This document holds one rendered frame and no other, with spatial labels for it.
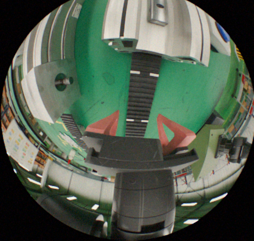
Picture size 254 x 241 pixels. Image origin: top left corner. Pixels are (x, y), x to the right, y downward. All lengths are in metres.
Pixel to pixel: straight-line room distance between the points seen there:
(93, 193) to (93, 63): 11.40
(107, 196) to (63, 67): 11.17
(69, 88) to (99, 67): 0.07
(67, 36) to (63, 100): 0.12
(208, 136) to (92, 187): 11.31
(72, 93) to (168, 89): 0.20
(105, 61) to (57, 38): 0.10
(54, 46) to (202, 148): 0.50
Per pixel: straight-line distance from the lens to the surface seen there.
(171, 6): 0.16
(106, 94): 0.16
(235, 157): 0.45
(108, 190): 11.03
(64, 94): 0.15
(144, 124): 0.18
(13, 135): 3.00
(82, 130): 0.28
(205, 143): 0.38
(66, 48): 0.17
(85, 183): 11.58
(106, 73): 0.15
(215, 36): 0.18
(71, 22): 0.19
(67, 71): 0.16
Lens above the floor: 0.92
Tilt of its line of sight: 52 degrees down
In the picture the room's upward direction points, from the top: 176 degrees counter-clockwise
